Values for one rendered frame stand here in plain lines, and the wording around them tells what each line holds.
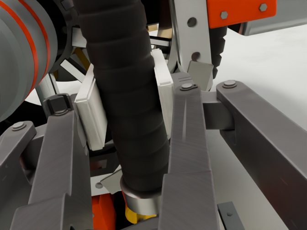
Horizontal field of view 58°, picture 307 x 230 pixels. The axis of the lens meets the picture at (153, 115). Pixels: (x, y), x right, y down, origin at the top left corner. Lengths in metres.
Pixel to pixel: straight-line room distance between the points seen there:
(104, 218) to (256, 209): 0.81
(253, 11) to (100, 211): 0.39
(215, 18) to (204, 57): 0.05
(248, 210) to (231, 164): 0.29
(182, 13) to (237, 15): 0.07
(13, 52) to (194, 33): 0.22
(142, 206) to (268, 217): 1.03
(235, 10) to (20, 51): 0.26
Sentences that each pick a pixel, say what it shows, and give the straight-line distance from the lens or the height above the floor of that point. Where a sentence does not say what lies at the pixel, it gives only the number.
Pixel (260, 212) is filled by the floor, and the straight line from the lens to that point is 1.22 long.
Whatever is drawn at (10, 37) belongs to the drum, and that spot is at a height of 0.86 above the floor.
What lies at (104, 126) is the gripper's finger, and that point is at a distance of 0.16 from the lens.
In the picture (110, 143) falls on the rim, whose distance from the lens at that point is 0.53.
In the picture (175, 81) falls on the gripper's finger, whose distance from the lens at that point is 0.15.
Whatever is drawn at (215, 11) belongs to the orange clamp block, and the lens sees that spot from 0.38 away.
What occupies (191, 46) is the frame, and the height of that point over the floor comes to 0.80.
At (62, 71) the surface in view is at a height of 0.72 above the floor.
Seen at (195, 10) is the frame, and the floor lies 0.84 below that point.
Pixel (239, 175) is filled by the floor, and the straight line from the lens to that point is 1.37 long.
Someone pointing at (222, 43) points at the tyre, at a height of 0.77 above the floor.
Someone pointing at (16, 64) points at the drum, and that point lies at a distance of 0.29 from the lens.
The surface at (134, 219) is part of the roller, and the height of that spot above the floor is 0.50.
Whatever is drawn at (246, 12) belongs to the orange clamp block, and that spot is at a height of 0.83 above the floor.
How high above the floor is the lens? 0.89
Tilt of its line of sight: 27 degrees down
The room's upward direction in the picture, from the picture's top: 11 degrees counter-clockwise
